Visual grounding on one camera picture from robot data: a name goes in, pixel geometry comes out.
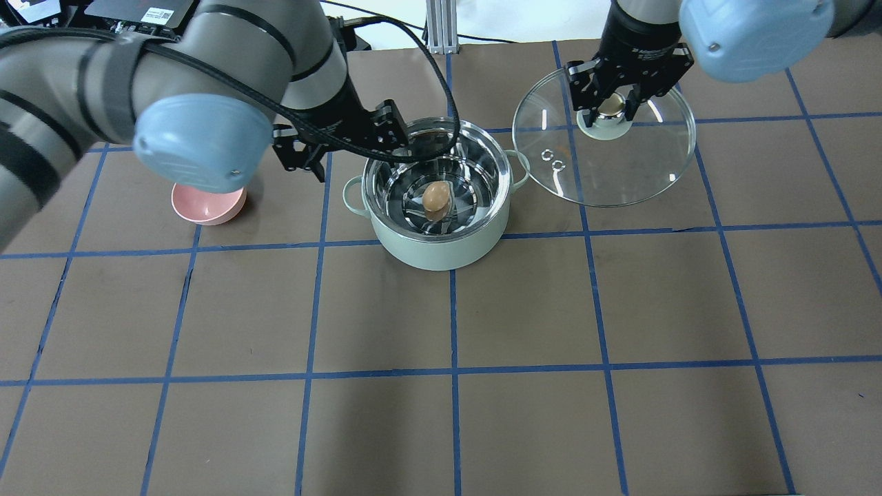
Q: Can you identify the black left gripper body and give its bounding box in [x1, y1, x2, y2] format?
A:
[271, 74, 409, 183]

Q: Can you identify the pink bowl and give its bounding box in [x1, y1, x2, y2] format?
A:
[171, 183, 247, 226]

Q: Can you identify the beige egg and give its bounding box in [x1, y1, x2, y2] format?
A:
[422, 181, 451, 214]

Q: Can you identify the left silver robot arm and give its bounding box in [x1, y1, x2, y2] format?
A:
[2, 1, 409, 248]

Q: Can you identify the aluminium frame post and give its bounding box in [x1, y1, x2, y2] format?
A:
[424, 0, 460, 54]

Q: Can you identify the glass pot lid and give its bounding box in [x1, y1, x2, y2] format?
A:
[511, 70, 697, 207]

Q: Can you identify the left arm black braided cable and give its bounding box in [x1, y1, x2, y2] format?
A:
[0, 15, 461, 165]

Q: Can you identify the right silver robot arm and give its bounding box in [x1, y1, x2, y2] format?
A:
[564, 1, 880, 141]

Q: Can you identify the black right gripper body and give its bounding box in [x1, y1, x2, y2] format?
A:
[565, 7, 695, 111]

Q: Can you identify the pale green electric pot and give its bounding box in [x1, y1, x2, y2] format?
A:
[344, 117, 531, 272]

